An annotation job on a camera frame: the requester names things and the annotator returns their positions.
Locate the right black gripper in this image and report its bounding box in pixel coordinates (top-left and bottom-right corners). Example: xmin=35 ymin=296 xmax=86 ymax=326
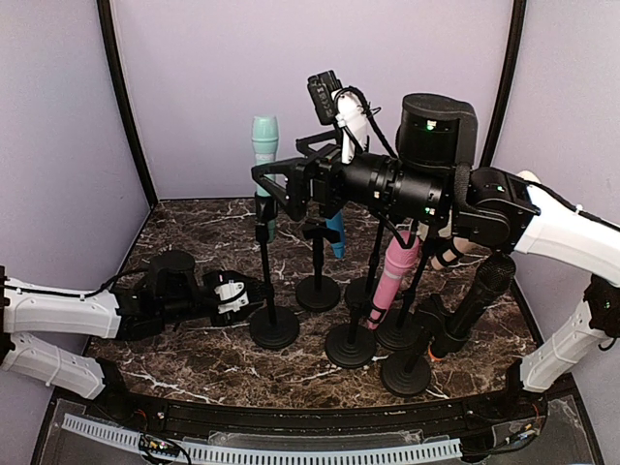
xmin=250 ymin=125 xmax=449 ymax=224

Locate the mint green microphone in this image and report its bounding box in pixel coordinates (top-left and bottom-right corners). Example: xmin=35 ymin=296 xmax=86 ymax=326
xmin=251 ymin=115 xmax=279 ymax=245

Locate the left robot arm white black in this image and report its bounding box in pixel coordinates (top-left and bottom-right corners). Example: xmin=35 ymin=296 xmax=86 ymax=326
xmin=1 ymin=250 xmax=266 ymax=422

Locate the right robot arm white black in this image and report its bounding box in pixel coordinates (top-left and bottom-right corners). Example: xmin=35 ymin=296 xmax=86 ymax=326
xmin=252 ymin=93 xmax=619 ymax=420

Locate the blue microphone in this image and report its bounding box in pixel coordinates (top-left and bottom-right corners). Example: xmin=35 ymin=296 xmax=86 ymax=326
xmin=325 ymin=215 xmax=347 ymax=260

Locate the black mic stand blue mic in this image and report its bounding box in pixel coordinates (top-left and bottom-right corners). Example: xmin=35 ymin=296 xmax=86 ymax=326
xmin=295 ymin=219 xmax=340 ymax=313

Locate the cream pink microphone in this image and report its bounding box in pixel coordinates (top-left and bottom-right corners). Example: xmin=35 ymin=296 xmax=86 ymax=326
xmin=432 ymin=170 xmax=543 ymax=270

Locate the black mic stand cream mic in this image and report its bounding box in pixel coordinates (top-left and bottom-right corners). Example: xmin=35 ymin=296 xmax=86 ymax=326
xmin=374 ymin=237 xmax=437 ymax=351

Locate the black microphone orange base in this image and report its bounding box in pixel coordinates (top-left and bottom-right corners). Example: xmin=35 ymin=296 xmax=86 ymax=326
xmin=429 ymin=253 xmax=516 ymax=359

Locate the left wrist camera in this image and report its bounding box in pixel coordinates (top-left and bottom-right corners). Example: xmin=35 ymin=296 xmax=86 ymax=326
xmin=214 ymin=272 xmax=250 ymax=315

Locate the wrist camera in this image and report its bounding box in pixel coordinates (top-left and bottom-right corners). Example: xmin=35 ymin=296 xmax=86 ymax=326
xmin=307 ymin=71 xmax=370 ymax=164
xmin=214 ymin=272 xmax=250 ymax=315

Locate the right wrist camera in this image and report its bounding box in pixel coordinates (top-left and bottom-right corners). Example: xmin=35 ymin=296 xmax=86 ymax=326
xmin=307 ymin=71 xmax=370 ymax=164

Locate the white slotted cable duct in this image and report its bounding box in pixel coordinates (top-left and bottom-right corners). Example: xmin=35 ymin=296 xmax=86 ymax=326
xmin=61 ymin=414 xmax=462 ymax=464

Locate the right black frame post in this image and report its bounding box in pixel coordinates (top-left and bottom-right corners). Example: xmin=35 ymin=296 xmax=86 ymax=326
xmin=474 ymin=1 xmax=529 ymax=168

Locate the black frame post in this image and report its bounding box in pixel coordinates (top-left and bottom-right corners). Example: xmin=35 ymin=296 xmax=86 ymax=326
xmin=96 ymin=0 xmax=159 ymax=209
xmin=474 ymin=1 xmax=529 ymax=168

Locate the left black frame post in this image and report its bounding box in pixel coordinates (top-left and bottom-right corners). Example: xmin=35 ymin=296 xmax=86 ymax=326
xmin=96 ymin=0 xmax=159 ymax=209

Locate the black front table rail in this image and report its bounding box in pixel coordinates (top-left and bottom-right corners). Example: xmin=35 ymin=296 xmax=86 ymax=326
xmin=87 ymin=391 xmax=548 ymax=438

